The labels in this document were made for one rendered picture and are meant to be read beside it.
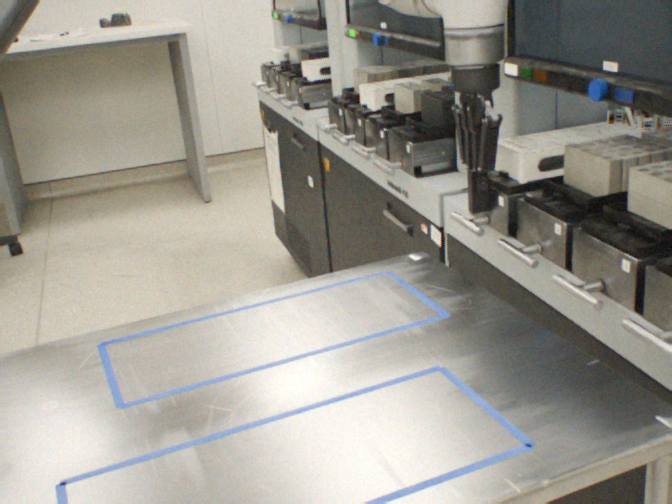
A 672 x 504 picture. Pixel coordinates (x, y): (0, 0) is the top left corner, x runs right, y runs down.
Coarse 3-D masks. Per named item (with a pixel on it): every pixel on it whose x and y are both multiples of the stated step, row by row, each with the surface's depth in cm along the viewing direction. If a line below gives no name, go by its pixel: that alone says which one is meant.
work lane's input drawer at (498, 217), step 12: (492, 180) 127; (504, 180) 126; (540, 180) 124; (492, 192) 126; (504, 192) 124; (516, 192) 123; (492, 204) 127; (504, 204) 123; (516, 204) 123; (456, 216) 131; (480, 216) 132; (492, 216) 128; (504, 216) 124; (516, 216) 124; (468, 228) 127; (480, 228) 125; (504, 228) 125
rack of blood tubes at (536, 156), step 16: (576, 128) 134; (592, 128) 133; (608, 128) 132; (624, 128) 131; (640, 128) 130; (512, 144) 128; (528, 144) 128; (544, 144) 127; (560, 144) 126; (496, 160) 131; (512, 160) 125; (528, 160) 123; (544, 160) 135; (560, 160) 136; (512, 176) 126; (528, 176) 124; (544, 176) 125
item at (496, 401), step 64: (192, 320) 87; (256, 320) 85; (320, 320) 84; (384, 320) 83; (448, 320) 81; (512, 320) 80; (0, 384) 77; (64, 384) 76; (128, 384) 75; (192, 384) 74; (256, 384) 73; (320, 384) 72; (384, 384) 71; (448, 384) 70; (512, 384) 69; (576, 384) 68; (0, 448) 67; (64, 448) 66; (128, 448) 65; (192, 448) 64; (256, 448) 63; (320, 448) 63; (384, 448) 62; (448, 448) 61; (512, 448) 60; (576, 448) 60; (640, 448) 59
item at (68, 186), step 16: (176, 160) 462; (208, 160) 468; (224, 160) 471; (240, 160) 474; (256, 160) 477; (80, 176) 449; (96, 176) 452; (112, 176) 454; (128, 176) 457; (144, 176) 460; (160, 176) 462; (176, 176) 464; (0, 192) 439; (32, 192) 444; (48, 192) 447; (64, 192) 449; (80, 192) 450
